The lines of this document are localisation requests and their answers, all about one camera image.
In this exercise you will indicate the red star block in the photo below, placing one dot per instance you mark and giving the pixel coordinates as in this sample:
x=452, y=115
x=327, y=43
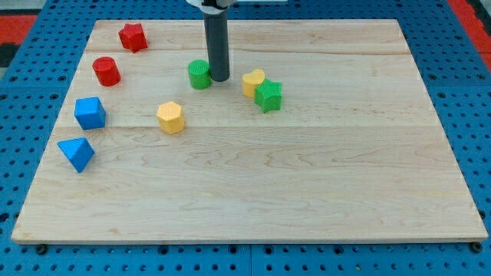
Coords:
x=132, y=37

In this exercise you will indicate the blue cube block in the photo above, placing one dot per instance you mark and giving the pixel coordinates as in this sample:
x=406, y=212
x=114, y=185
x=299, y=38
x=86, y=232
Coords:
x=90, y=113

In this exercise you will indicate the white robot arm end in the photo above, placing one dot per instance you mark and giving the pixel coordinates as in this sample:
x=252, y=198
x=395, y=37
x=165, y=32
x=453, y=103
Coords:
x=211, y=7

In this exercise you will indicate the green cylinder block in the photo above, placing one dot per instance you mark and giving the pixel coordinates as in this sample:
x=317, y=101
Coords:
x=198, y=71

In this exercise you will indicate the yellow heart block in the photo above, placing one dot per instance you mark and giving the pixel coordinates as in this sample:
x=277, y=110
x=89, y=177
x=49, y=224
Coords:
x=251, y=80

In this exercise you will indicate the blue triangle block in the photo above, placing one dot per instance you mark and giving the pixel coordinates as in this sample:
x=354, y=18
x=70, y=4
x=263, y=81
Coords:
x=78, y=151

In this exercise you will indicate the red cylinder block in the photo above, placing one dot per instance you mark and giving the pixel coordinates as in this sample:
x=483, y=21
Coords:
x=106, y=71

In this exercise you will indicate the light wooden board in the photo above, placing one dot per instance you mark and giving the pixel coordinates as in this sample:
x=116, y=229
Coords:
x=357, y=153

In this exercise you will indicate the green star block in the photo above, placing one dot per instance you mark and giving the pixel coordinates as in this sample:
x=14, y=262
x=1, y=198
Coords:
x=268, y=95

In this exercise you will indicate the yellow hexagon block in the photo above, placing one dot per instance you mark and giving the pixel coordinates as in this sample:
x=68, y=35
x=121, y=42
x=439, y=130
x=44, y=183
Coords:
x=171, y=117

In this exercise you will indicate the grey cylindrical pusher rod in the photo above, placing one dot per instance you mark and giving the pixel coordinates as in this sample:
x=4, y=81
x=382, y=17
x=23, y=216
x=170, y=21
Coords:
x=217, y=41

